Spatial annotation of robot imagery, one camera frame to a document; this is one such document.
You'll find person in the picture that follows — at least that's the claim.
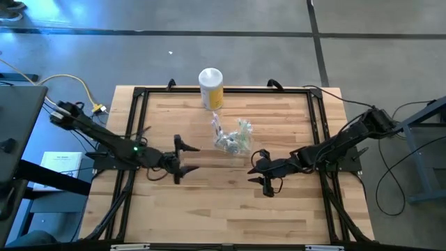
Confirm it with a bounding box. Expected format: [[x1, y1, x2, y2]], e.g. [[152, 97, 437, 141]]
[[5, 229, 59, 248]]

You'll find white yellow wipes canister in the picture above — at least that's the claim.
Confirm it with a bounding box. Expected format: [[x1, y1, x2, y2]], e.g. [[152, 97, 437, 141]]
[[198, 67, 224, 112]]

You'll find black knob on desk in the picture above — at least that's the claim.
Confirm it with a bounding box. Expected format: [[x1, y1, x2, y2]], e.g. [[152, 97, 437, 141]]
[[1, 138, 17, 153]]

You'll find black floor bar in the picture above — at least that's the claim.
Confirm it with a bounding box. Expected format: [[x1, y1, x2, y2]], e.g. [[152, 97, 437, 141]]
[[0, 73, 40, 83]]

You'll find person's foot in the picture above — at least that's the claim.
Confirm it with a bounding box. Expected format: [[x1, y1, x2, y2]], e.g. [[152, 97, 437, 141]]
[[0, 0, 27, 21]]

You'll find white booklet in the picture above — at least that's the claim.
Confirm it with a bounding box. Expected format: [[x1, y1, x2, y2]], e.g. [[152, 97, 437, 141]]
[[33, 151, 84, 192]]

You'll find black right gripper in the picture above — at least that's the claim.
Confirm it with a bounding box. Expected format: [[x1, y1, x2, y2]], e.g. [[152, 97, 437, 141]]
[[247, 149, 305, 198]]

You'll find blue-grey metal table frame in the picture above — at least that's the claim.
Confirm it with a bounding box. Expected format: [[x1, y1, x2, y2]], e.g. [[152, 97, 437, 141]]
[[385, 96, 446, 205]]

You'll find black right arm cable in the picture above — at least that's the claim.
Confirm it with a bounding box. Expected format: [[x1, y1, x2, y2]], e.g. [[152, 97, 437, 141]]
[[302, 84, 376, 108]]

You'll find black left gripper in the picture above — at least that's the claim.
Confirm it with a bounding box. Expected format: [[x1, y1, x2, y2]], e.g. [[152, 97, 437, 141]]
[[158, 134, 201, 185]]

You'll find silver metal bracket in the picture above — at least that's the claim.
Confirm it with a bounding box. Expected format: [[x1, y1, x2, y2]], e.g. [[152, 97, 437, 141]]
[[305, 245, 346, 251], [110, 243, 151, 251]]

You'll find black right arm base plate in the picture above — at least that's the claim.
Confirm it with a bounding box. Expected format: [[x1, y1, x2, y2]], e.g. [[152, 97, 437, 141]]
[[312, 144, 369, 174]]

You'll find grey desk shelf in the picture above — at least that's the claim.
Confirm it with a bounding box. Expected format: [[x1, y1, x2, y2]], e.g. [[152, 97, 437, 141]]
[[15, 198, 88, 245]]

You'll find yellow cable with plug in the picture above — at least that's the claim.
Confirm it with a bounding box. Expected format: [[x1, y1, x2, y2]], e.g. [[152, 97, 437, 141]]
[[0, 58, 107, 116]]

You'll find black aluminium table frame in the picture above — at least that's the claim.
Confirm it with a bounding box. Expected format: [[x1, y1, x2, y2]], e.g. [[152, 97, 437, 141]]
[[82, 85, 376, 251]]

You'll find black floor cable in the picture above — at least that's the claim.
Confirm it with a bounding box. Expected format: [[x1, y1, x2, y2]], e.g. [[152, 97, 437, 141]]
[[375, 99, 446, 217]]

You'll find dark grey desk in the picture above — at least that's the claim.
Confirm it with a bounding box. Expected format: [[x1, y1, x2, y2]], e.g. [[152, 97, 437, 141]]
[[0, 84, 92, 251]]

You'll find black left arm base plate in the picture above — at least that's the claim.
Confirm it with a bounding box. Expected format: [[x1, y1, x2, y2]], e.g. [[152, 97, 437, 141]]
[[85, 151, 142, 172]]

